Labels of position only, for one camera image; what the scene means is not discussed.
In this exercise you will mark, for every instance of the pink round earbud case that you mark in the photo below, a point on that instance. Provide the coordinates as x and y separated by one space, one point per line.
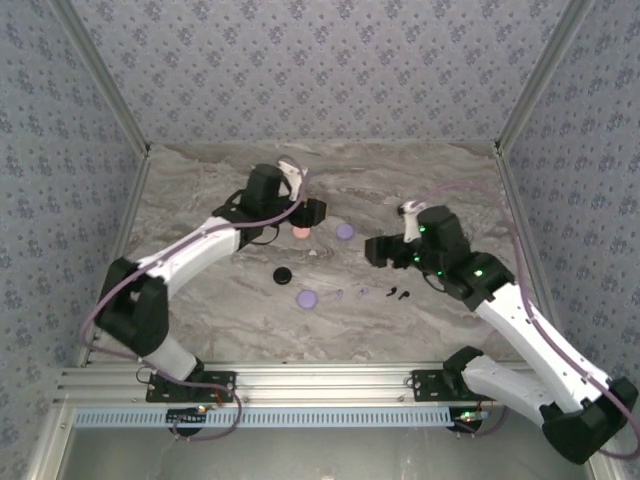
301 234

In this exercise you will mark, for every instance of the black round earbud case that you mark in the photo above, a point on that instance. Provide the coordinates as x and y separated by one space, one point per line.
282 275

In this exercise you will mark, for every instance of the purple round earbud case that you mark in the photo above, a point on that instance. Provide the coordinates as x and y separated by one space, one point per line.
306 298
344 231

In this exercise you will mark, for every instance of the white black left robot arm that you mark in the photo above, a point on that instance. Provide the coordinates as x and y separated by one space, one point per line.
200 250

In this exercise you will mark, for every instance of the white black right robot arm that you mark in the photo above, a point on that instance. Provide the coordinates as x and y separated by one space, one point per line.
525 330

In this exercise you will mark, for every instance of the small controller board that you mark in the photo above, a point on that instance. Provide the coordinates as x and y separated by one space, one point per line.
185 416
467 417

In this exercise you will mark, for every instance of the grey metal lower panel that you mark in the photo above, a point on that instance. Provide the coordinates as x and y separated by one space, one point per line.
320 455

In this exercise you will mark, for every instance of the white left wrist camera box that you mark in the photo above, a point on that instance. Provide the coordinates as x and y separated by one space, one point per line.
296 182

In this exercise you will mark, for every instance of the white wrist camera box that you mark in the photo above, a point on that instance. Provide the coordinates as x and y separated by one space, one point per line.
411 225
296 182

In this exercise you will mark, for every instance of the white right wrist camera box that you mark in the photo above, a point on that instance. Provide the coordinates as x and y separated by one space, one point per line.
411 225

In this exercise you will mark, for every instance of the aluminium side rail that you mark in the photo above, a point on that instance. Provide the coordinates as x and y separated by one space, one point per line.
132 200
515 200

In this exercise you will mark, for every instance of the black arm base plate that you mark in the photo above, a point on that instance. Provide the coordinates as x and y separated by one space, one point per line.
425 385
220 387

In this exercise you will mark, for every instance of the aluminium corner post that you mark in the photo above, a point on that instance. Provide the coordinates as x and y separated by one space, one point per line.
100 75
545 75

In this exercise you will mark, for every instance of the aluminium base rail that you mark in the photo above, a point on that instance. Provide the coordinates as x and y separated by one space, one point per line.
325 382

